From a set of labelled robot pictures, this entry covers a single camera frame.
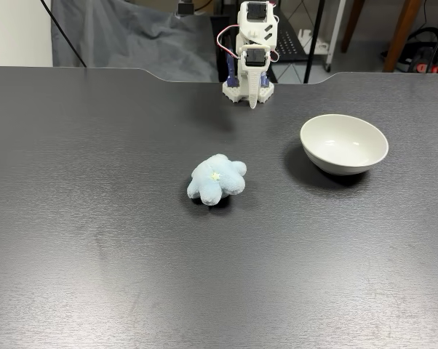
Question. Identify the skyblue plush doll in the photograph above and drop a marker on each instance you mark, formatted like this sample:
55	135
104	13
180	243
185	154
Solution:
215	181

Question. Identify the white bowl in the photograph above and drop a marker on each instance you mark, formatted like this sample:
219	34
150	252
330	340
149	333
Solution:
344	145

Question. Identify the blue table clamp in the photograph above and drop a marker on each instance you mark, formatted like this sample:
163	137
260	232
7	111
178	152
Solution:
265	80
233	78

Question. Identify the black perforated metal shelf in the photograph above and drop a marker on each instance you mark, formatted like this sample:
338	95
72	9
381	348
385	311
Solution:
288	40

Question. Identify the brown wooden leg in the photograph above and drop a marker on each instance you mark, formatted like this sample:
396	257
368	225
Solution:
404	36
351	25

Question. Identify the grey cloth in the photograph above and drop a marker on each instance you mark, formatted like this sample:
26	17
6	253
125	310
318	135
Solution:
131	36

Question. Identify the black and red vacuum cleaner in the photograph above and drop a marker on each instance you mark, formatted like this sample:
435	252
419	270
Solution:
419	47

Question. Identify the thin black pole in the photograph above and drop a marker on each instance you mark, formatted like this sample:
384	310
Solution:
437	49
64	34

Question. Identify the white cart frame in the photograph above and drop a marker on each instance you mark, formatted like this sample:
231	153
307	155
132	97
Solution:
336	36

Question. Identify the small black camera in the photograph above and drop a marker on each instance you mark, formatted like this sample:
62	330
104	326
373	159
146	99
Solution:
185	8

